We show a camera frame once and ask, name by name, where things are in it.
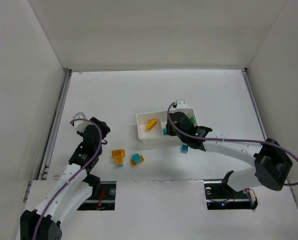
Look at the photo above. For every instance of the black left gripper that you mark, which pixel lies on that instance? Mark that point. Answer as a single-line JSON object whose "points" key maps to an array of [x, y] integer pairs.
{"points": [[101, 126]]}

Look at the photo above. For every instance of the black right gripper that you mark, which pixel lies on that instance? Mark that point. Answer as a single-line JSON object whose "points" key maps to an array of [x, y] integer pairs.
{"points": [[171, 128]]}

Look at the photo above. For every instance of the yellow long lego brick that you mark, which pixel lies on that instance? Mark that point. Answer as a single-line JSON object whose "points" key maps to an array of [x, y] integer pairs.
{"points": [[150, 125]]}

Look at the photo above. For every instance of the cyan small lego brick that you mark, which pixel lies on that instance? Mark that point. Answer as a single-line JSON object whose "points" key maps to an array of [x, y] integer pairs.
{"points": [[184, 148]]}

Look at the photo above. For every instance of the white three-compartment container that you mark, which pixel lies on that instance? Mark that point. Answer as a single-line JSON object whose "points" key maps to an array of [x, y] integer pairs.
{"points": [[155, 138]]}

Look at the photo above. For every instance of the yellow lego block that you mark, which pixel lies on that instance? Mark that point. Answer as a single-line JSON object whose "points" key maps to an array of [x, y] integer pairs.
{"points": [[118, 156]]}

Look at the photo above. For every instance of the blue and yellow lego stack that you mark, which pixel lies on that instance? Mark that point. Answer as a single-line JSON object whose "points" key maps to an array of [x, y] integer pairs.
{"points": [[136, 159]]}

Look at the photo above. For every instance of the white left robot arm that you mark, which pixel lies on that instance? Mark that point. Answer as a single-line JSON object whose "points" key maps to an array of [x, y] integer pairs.
{"points": [[76, 184]]}

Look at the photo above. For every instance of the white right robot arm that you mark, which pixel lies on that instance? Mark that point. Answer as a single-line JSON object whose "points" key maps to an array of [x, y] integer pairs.
{"points": [[269, 164]]}

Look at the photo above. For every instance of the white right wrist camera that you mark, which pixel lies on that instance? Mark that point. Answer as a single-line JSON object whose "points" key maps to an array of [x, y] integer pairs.
{"points": [[180, 104]]}

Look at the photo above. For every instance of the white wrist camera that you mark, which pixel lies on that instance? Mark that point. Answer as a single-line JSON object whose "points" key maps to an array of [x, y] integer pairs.
{"points": [[80, 124], [180, 104]]}

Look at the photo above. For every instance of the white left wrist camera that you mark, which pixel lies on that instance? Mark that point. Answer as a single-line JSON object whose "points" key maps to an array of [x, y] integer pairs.
{"points": [[80, 124]]}

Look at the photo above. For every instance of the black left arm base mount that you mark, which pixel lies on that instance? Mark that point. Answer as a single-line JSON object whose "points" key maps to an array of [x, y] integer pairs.
{"points": [[102, 200]]}

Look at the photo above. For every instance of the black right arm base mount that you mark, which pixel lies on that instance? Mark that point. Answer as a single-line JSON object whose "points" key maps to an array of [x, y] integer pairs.
{"points": [[220, 196]]}

